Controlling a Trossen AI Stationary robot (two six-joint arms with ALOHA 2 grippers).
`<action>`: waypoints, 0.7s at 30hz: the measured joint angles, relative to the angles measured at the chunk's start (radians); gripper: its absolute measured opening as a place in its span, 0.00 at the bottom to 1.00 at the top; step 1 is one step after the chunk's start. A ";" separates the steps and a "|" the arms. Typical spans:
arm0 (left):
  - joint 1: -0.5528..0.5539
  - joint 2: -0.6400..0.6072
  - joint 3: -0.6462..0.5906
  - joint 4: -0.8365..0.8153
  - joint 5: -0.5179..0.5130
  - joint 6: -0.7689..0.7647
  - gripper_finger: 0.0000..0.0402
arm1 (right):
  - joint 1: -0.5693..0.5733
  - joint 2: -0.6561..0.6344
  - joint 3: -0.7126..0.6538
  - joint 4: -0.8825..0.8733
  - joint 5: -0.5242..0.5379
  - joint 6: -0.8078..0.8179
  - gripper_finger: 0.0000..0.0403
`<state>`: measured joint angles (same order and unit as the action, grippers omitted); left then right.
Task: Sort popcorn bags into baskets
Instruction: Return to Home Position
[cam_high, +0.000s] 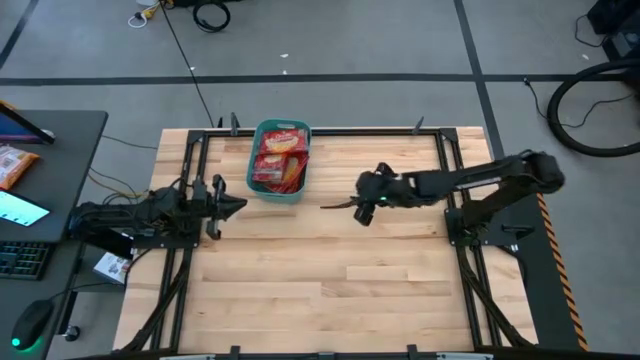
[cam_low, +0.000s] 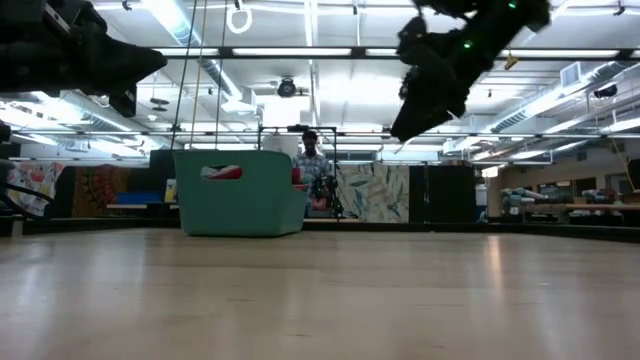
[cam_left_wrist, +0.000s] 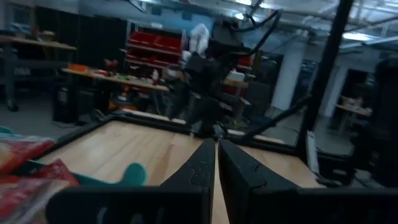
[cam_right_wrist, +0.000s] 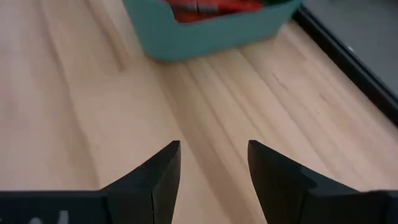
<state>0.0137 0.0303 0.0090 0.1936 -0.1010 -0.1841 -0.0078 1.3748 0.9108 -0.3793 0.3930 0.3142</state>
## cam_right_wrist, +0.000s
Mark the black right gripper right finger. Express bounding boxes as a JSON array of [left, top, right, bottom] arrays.
[[248, 139, 359, 224]]

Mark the red Orville butter popcorn bag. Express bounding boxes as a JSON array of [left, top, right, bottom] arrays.
[[163, 0, 264, 24]]

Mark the teal plastic basket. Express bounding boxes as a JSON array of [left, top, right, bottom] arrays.
[[122, 0, 304, 63]]

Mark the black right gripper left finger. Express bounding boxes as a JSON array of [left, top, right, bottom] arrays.
[[101, 140, 182, 224]]

